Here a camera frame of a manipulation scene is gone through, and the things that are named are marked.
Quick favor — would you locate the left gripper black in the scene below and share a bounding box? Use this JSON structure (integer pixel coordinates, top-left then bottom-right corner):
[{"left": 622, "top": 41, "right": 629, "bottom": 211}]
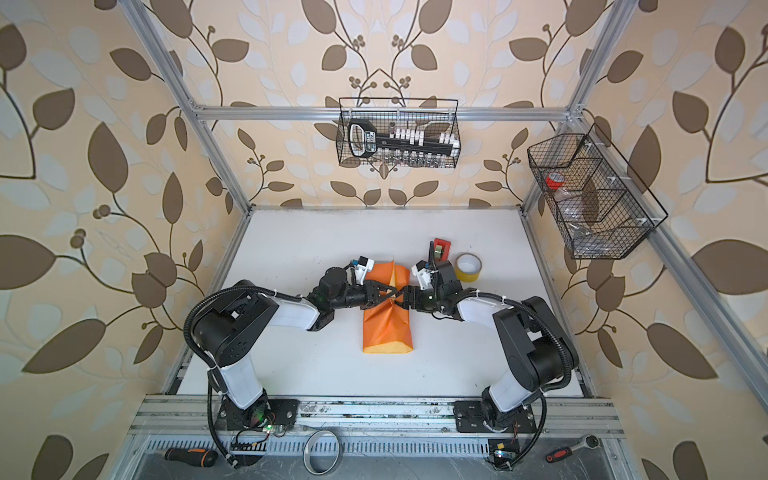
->
[{"left": 331, "top": 281, "right": 399, "bottom": 313}]

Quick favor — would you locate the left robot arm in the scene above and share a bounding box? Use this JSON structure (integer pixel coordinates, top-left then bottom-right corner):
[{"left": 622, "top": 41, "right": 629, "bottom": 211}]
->
[{"left": 183, "top": 267, "right": 398, "bottom": 413}]

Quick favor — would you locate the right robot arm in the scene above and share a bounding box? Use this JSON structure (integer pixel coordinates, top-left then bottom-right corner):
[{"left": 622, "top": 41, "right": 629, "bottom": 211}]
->
[{"left": 397, "top": 261, "right": 579, "bottom": 431}]

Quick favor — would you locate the red tape dispenser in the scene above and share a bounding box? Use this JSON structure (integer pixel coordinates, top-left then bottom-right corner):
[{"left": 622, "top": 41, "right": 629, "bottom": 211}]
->
[{"left": 432, "top": 238, "right": 451, "bottom": 262}]

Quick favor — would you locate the yellow tape roll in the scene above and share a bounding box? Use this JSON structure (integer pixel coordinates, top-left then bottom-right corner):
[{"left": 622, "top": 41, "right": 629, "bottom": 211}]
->
[{"left": 454, "top": 253, "right": 483, "bottom": 283}]

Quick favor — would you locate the black socket tool set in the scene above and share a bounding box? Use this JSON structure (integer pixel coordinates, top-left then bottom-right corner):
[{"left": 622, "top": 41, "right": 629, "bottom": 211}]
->
[{"left": 346, "top": 120, "right": 461, "bottom": 159}]

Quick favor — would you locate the red capped item in basket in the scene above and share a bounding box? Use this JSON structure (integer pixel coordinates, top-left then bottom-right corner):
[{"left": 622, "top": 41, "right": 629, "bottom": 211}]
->
[{"left": 545, "top": 171, "right": 565, "bottom": 191}]

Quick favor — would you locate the orange black screwdriver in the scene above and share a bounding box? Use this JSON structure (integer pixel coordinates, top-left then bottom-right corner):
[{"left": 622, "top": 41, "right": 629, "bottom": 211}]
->
[{"left": 164, "top": 448, "right": 219, "bottom": 468}]

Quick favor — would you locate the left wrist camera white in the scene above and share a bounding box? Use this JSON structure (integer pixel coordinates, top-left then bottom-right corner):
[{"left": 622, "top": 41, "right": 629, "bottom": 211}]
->
[{"left": 351, "top": 256, "right": 375, "bottom": 285}]

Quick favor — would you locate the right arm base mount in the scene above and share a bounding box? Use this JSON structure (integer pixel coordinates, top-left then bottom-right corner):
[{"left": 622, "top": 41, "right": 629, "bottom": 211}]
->
[{"left": 453, "top": 400, "right": 537, "bottom": 435}]

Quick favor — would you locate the black wire basket back wall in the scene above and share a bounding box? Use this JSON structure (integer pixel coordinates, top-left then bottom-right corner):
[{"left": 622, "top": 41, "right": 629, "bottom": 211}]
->
[{"left": 335, "top": 96, "right": 462, "bottom": 169}]

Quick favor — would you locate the black wire basket wall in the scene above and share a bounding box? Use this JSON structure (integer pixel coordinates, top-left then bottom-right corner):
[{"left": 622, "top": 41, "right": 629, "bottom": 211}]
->
[
  {"left": 527, "top": 124, "right": 668, "bottom": 260},
  {"left": 335, "top": 96, "right": 462, "bottom": 169}
]

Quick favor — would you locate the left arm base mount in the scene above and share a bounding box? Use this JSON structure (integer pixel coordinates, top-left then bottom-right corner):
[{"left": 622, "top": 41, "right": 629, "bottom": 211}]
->
[{"left": 214, "top": 398, "right": 299, "bottom": 431}]

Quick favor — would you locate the metal ring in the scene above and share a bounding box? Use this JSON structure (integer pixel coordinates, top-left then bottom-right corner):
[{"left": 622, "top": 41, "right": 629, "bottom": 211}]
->
[{"left": 301, "top": 428, "right": 344, "bottom": 477}]

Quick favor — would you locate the black wire basket right wall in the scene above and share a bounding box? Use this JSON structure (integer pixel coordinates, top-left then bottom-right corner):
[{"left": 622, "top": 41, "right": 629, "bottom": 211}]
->
[{"left": 527, "top": 124, "right": 668, "bottom": 260}]

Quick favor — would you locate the red handled ratchet wrench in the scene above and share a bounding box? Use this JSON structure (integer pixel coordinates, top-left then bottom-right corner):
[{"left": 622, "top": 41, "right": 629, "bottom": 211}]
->
[{"left": 545, "top": 435, "right": 601, "bottom": 464}]

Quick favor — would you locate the aluminium front rail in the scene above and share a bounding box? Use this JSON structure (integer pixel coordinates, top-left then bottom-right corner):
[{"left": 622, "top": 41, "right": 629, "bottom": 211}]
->
[{"left": 129, "top": 395, "right": 626, "bottom": 439}]

